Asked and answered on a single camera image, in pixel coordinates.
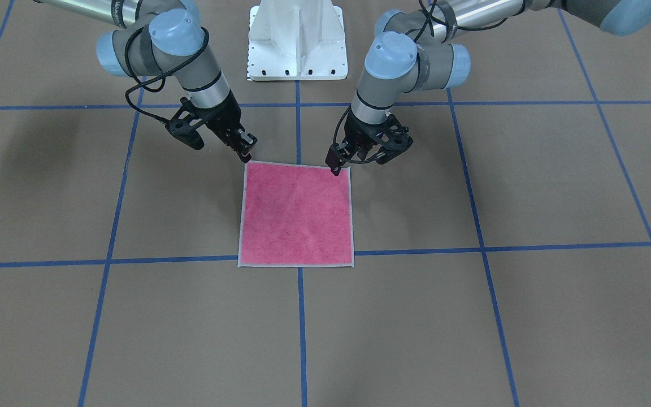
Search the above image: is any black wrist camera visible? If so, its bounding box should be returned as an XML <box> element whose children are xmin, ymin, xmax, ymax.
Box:
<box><xmin>165</xmin><ymin>97</ymin><xmax>205</xmax><ymax>150</ymax></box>
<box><xmin>375</xmin><ymin>114</ymin><xmax>414</xmax><ymax>164</ymax></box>

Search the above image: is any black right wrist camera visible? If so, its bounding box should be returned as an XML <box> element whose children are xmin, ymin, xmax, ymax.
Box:
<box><xmin>165</xmin><ymin>97</ymin><xmax>205</xmax><ymax>150</ymax></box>

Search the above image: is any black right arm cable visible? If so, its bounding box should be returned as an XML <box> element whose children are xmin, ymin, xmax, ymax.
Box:
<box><xmin>124</xmin><ymin>27</ymin><xmax>210</xmax><ymax>126</ymax></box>

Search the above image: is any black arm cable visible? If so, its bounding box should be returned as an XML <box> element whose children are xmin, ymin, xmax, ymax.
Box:
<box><xmin>332</xmin><ymin>105</ymin><xmax>394</xmax><ymax>166</ymax></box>
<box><xmin>124</xmin><ymin>27</ymin><xmax>210</xmax><ymax>126</ymax></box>

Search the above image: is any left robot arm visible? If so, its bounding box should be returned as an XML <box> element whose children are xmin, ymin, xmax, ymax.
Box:
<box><xmin>325</xmin><ymin>1</ymin><xmax>651</xmax><ymax>176</ymax></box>

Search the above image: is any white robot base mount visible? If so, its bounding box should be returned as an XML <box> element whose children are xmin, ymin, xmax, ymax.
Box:
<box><xmin>246</xmin><ymin>1</ymin><xmax>349</xmax><ymax>81</ymax></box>

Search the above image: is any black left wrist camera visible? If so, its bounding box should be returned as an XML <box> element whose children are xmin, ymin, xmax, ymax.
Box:
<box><xmin>375</xmin><ymin>114</ymin><xmax>414</xmax><ymax>164</ymax></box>

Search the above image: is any pink and grey towel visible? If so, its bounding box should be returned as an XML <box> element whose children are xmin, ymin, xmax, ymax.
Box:
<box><xmin>238</xmin><ymin>161</ymin><xmax>355</xmax><ymax>267</ymax></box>

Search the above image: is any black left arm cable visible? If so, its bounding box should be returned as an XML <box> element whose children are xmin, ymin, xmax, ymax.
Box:
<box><xmin>332</xmin><ymin>105</ymin><xmax>394</xmax><ymax>166</ymax></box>

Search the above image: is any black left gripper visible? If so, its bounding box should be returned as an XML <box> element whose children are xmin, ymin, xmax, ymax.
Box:
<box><xmin>326</xmin><ymin>111</ymin><xmax>379</xmax><ymax>177</ymax></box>

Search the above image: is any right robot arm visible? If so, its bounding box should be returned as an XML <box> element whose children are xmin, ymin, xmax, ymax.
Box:
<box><xmin>50</xmin><ymin>1</ymin><xmax>257</xmax><ymax>163</ymax></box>

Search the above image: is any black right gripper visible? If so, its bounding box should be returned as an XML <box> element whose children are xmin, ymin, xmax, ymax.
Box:
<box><xmin>194</xmin><ymin>96</ymin><xmax>258</xmax><ymax>164</ymax></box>

